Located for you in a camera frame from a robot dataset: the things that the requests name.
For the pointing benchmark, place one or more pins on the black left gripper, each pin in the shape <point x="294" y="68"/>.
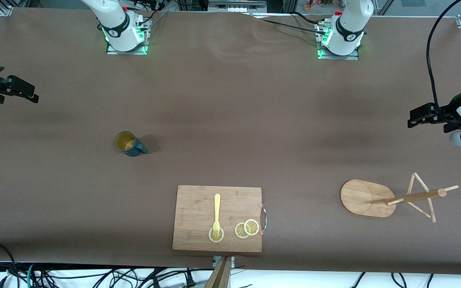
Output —
<point x="449" y="110"/>

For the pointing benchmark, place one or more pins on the teal mug yellow inside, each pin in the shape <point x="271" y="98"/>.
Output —
<point x="125" y="140"/>

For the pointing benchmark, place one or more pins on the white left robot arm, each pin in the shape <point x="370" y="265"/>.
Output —
<point x="350" y="24"/>

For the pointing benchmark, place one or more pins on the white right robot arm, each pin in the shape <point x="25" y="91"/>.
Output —
<point x="114" y="20"/>

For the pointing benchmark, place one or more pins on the wooden mug rack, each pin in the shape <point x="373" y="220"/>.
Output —
<point x="358" y="196"/>

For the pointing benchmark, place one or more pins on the brown table cover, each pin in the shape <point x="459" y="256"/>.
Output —
<point x="230" y="120"/>

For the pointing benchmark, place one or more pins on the lemon slice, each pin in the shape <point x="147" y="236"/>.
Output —
<point x="251" y="227"/>
<point x="239" y="231"/>
<point x="214" y="239"/>

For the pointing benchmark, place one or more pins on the grey device box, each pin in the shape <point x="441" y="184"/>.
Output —
<point x="234" y="6"/>

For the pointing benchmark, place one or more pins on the yellow plastic fork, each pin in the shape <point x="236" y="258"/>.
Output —
<point x="217" y="208"/>

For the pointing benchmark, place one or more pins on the wooden strip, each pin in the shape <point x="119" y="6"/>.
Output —
<point x="220" y="276"/>

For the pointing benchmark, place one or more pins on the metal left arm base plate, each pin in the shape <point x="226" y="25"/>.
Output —
<point x="338" y="57"/>

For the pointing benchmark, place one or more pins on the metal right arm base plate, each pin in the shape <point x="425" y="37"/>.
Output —
<point x="126" y="52"/>

